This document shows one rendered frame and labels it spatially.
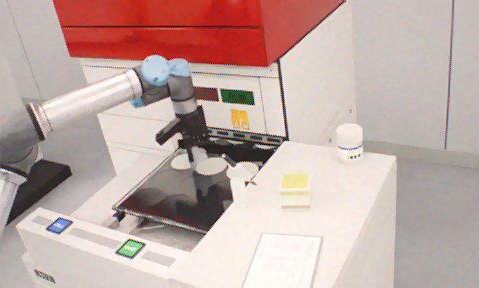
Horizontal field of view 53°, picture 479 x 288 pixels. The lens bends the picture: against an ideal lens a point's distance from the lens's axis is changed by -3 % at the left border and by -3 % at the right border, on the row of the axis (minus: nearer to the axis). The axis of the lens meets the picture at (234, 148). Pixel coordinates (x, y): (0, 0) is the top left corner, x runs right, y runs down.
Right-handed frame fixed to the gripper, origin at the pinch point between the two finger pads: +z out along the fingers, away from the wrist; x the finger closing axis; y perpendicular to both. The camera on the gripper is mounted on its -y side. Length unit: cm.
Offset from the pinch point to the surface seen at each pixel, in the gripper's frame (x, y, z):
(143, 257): -43.0, -16.7, -4.4
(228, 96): 5.7, 16.2, -18.6
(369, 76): 117, 115, 38
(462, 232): 29, 124, 92
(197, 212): -22.6, -1.7, 1.4
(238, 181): -34.7, 10.0, -13.7
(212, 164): 0.8, 6.6, 1.3
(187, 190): -10.4, -3.1, 1.4
